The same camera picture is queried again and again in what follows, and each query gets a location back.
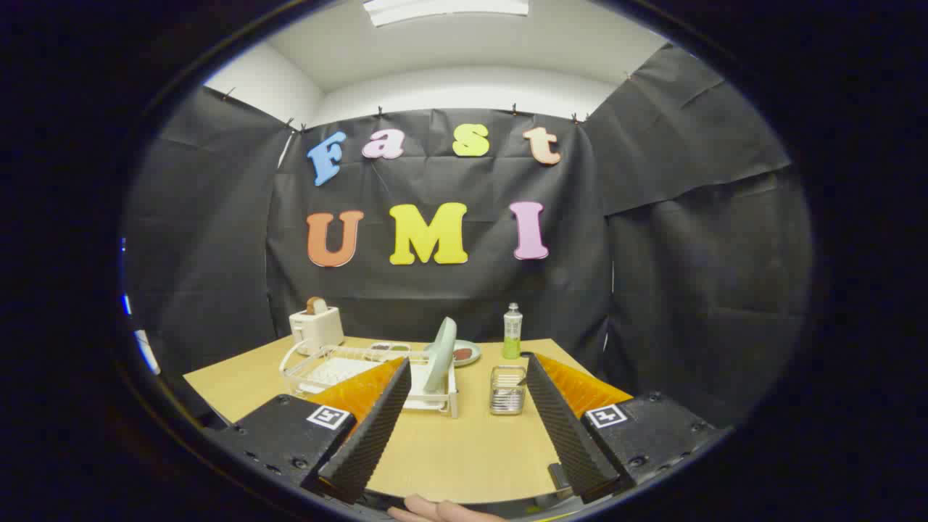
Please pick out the light green plate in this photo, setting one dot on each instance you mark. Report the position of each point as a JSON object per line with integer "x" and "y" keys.
{"x": 441, "y": 355}

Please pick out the green plate with food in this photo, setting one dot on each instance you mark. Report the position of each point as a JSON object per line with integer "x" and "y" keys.
{"x": 470, "y": 350}

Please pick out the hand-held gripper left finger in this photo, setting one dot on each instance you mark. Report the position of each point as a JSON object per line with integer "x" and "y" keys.
{"x": 377, "y": 435}

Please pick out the brown food pieces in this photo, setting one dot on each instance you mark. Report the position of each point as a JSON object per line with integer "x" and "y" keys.
{"x": 462, "y": 354}

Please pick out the ceiling light panel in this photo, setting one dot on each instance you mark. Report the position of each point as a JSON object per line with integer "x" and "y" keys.
{"x": 442, "y": 9}

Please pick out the green drink bottle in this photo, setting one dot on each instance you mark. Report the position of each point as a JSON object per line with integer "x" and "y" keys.
{"x": 512, "y": 333}

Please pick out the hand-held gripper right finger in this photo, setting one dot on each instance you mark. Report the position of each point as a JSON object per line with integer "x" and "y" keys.
{"x": 562, "y": 428}

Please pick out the white toaster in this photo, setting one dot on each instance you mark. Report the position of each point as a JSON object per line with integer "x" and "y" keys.
{"x": 319, "y": 330}

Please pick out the brown bread slice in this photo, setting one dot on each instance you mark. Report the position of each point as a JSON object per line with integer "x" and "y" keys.
{"x": 316, "y": 305}

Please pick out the small white food dish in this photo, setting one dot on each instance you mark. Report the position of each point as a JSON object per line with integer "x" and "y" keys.
{"x": 388, "y": 347}

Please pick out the black backdrop cloth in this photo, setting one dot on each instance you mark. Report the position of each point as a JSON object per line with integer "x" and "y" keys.
{"x": 435, "y": 304}

